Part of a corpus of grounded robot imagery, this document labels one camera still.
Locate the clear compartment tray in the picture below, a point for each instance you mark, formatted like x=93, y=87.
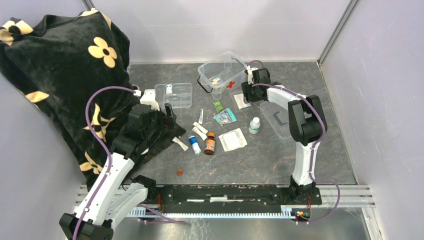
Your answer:
x=181, y=97

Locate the black blanket with cream flowers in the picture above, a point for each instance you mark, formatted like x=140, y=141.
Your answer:
x=74, y=70

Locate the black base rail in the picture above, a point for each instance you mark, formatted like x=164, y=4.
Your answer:
x=229, y=199

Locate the white sachet on blanket edge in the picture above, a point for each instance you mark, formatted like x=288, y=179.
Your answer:
x=180, y=143

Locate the clear first aid box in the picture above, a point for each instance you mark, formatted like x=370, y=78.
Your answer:
x=222, y=75

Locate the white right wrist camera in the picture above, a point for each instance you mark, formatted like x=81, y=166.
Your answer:
x=249, y=72

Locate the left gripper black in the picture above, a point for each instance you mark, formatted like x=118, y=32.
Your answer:
x=166, y=122

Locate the small white square pad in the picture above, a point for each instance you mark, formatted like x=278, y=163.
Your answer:
x=240, y=101

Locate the green small medicine box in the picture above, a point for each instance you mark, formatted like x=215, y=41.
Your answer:
x=218, y=106

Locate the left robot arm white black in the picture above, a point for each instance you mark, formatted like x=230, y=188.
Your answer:
x=98, y=214

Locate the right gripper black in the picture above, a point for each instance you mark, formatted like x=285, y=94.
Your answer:
x=247, y=95

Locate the clear box lid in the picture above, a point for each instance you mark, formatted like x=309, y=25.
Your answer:
x=278, y=118

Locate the white gauze pad packet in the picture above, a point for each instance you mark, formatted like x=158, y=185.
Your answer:
x=233, y=140

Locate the brown bottle orange cap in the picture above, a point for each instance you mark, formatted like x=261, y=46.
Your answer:
x=210, y=143

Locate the blue white bandage roll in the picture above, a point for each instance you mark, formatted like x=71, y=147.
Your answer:
x=195, y=145

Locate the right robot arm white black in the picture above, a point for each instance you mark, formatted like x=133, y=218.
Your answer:
x=306, y=121

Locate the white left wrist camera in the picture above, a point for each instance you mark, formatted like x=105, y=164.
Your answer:
x=148, y=97

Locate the teal bandage packet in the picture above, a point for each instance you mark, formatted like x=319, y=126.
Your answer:
x=224, y=117

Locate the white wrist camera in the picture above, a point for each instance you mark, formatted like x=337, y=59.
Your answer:
x=148, y=97
x=249, y=72

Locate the small white blue tube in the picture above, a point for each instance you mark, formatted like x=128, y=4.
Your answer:
x=201, y=116

